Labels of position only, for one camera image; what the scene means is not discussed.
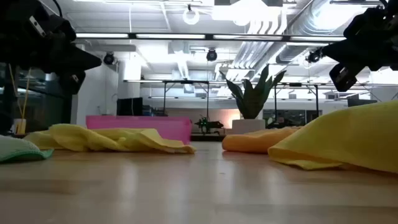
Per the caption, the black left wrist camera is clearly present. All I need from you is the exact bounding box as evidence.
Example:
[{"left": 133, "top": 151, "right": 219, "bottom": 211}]
[{"left": 27, "top": 12, "right": 77, "bottom": 43}]

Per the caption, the pink plastic bin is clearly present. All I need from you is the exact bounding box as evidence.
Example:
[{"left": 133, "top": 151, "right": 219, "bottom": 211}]
[{"left": 85, "top": 115, "right": 192, "bottom": 145}]

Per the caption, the black aluminium table frame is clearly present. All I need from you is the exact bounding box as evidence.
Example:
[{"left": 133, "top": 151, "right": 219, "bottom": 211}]
[{"left": 190, "top": 133, "right": 226, "bottom": 142}]

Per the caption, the thin yellow cord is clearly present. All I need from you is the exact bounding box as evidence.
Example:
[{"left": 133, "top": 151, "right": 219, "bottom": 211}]
[{"left": 8, "top": 63, "right": 32, "bottom": 125}]

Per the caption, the black computer monitor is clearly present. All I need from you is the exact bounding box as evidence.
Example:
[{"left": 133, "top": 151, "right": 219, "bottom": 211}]
[
  {"left": 116, "top": 97, "right": 144, "bottom": 117},
  {"left": 347, "top": 98, "right": 378, "bottom": 108}
]

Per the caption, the round ceiling lamp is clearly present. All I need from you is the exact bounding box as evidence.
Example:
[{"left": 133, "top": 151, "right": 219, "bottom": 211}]
[{"left": 182, "top": 4, "right": 200, "bottom": 26}]

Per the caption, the long ceiling light strip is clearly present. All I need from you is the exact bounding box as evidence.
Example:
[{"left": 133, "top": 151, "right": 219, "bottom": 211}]
[{"left": 76, "top": 32, "right": 346, "bottom": 43}]

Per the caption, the black background table frame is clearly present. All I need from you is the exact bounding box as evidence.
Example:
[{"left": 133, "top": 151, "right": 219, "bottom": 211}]
[
  {"left": 161, "top": 80, "right": 210, "bottom": 118},
  {"left": 273, "top": 82, "right": 320, "bottom": 119}
]

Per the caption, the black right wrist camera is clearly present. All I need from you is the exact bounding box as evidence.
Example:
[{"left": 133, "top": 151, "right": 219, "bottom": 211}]
[{"left": 343, "top": 6, "right": 389, "bottom": 40}]

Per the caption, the green snake plant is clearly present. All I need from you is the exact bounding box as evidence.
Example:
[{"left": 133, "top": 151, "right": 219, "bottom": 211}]
[{"left": 219, "top": 64, "right": 287, "bottom": 120}]

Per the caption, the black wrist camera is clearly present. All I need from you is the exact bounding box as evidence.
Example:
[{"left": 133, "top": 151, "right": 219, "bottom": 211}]
[
  {"left": 27, "top": 12, "right": 77, "bottom": 43},
  {"left": 343, "top": 6, "right": 389, "bottom": 40}
]

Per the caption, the pale yellow fluffy towel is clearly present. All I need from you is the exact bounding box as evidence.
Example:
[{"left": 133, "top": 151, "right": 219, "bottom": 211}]
[{"left": 24, "top": 123, "right": 197, "bottom": 154}]

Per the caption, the orange microfiber towel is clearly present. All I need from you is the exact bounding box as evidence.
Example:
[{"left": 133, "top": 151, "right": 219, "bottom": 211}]
[{"left": 221, "top": 126, "right": 302, "bottom": 154}]

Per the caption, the bright yellow ribbed towel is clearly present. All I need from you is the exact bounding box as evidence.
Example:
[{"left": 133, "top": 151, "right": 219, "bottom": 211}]
[{"left": 267, "top": 100, "right": 398, "bottom": 174}]

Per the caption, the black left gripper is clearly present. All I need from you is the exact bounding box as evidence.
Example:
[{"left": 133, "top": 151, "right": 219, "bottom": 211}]
[{"left": 21, "top": 40, "right": 103, "bottom": 95}]

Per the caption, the green microfiber towel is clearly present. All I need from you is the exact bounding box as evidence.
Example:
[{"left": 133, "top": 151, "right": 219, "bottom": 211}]
[{"left": 0, "top": 134, "right": 54, "bottom": 163}]

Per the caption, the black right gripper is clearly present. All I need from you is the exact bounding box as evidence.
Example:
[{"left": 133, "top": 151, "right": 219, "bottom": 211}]
[{"left": 322, "top": 27, "right": 398, "bottom": 93}]

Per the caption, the small white container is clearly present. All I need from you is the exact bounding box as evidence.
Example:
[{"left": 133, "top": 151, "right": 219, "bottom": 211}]
[{"left": 14, "top": 118, "right": 27, "bottom": 134}]

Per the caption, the white plant pot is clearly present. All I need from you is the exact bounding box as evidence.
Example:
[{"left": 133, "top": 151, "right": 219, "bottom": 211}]
[{"left": 231, "top": 119, "right": 266, "bottom": 135}]

